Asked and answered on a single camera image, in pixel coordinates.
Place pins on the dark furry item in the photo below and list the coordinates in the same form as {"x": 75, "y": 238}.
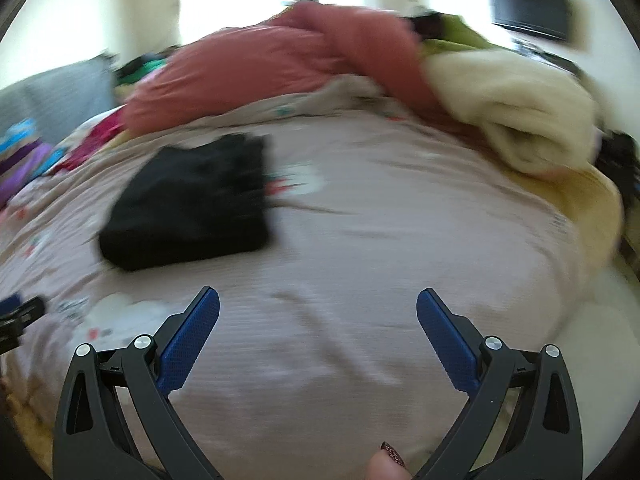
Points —
{"x": 425, "y": 22}

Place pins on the green plush cloth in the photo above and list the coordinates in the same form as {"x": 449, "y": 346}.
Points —
{"x": 460, "y": 35}

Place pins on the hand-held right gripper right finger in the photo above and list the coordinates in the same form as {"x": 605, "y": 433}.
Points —
{"x": 447, "y": 340}

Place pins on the person's right hand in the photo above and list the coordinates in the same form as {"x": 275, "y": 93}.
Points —
{"x": 387, "y": 462}

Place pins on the dark cloth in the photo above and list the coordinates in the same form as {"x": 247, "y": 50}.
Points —
{"x": 620, "y": 160}

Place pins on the black flat screen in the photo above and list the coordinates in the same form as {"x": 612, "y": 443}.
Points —
{"x": 530, "y": 7}

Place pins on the grey quilted headboard cushion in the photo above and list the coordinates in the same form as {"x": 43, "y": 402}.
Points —
{"x": 60, "y": 90}

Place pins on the white mattress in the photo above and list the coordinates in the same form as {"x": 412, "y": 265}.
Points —
{"x": 605, "y": 320}

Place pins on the cream fleece blanket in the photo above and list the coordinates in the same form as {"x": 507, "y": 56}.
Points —
{"x": 520, "y": 105}

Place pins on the striped pillow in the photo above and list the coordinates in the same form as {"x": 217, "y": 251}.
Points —
{"x": 22, "y": 160}

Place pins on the red lace cloth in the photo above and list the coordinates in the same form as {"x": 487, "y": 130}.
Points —
{"x": 95, "y": 140}

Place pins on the pile of folded clothes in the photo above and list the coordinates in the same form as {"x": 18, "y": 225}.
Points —
{"x": 142, "y": 67}

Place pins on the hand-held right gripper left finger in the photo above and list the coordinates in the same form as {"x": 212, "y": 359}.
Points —
{"x": 192, "y": 340}

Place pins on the pink duvet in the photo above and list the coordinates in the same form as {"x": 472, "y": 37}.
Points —
{"x": 260, "y": 65}

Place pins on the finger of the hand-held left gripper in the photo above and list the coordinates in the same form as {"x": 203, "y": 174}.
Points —
{"x": 25, "y": 315}
{"x": 9, "y": 302}

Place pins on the pale yellow fleece blanket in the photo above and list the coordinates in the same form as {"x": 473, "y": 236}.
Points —
{"x": 580, "y": 210}

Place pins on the black sweater with orange cuffs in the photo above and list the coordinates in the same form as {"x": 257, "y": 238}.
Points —
{"x": 190, "y": 210}

